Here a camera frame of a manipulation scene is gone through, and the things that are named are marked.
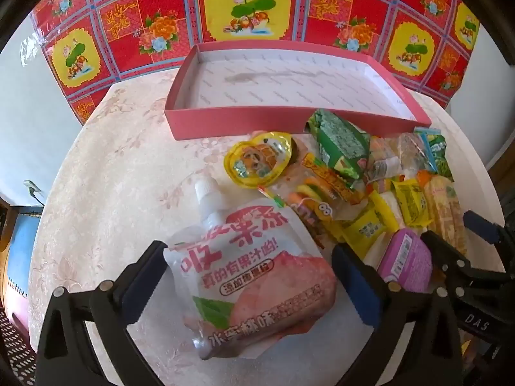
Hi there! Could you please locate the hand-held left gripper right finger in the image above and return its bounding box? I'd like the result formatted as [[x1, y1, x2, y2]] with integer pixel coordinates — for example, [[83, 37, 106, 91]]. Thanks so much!
[[331, 243, 463, 386]]

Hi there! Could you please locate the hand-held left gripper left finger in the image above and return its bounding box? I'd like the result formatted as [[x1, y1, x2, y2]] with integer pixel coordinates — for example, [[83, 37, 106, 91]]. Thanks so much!
[[35, 240, 170, 386]]

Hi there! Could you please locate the clear blue-edged snack packet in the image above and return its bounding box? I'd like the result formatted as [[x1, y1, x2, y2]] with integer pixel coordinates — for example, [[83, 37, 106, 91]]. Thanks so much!
[[396, 128, 437, 179]]

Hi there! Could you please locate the red floral wall sheet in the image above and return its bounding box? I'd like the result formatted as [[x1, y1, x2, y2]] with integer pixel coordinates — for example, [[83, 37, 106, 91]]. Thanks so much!
[[30, 0, 481, 125]]

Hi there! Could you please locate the peach jelly drink pouch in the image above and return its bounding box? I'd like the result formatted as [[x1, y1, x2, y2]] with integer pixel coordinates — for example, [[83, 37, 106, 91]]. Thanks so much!
[[163, 176, 338, 360]]

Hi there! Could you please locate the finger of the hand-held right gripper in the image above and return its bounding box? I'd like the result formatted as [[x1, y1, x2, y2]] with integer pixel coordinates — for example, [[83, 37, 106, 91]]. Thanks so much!
[[463, 210, 515, 270], [419, 231, 515, 296]]

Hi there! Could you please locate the green pea packet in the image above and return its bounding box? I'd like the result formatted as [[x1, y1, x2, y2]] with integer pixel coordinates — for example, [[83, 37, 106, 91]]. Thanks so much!
[[426, 126, 454, 178]]

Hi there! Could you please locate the clear gummy candy packet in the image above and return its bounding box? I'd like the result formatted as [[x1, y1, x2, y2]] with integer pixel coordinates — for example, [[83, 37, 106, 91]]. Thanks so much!
[[257, 153, 367, 250]]

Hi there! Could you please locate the clear wrapped snack packet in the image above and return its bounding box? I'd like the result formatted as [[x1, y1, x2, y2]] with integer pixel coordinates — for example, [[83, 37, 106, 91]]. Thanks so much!
[[364, 137, 403, 188]]

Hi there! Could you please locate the yellow small snack packet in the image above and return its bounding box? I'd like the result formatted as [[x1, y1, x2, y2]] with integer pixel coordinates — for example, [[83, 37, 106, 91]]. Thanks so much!
[[392, 177, 433, 226], [342, 209, 389, 250]]

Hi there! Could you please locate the white wall socket with plug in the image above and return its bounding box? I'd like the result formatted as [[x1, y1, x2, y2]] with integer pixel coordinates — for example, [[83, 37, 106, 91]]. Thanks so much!
[[23, 179, 46, 207]]

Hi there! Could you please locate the green snack packet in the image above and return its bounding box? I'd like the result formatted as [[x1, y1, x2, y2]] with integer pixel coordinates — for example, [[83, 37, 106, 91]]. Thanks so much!
[[308, 108, 371, 179]]

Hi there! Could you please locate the yellow cracker packet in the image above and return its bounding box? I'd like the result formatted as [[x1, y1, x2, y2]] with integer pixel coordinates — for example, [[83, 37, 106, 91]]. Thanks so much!
[[426, 177, 469, 254]]

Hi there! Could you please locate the purple tin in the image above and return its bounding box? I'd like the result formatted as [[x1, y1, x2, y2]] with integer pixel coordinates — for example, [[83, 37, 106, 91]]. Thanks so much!
[[376, 228, 433, 292]]

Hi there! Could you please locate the pink shallow cardboard box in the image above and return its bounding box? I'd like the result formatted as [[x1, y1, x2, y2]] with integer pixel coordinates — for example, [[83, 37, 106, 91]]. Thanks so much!
[[164, 41, 432, 141]]

